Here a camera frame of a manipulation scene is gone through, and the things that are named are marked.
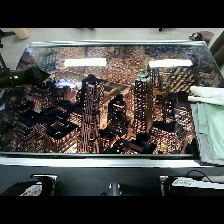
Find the beige waste bin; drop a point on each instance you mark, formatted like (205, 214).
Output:
(21, 33)

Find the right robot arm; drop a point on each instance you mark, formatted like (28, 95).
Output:
(188, 183)

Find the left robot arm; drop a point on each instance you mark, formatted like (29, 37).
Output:
(31, 190)

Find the white garment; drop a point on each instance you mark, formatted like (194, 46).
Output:
(208, 93)

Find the pale green garment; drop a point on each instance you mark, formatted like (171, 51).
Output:
(213, 133)

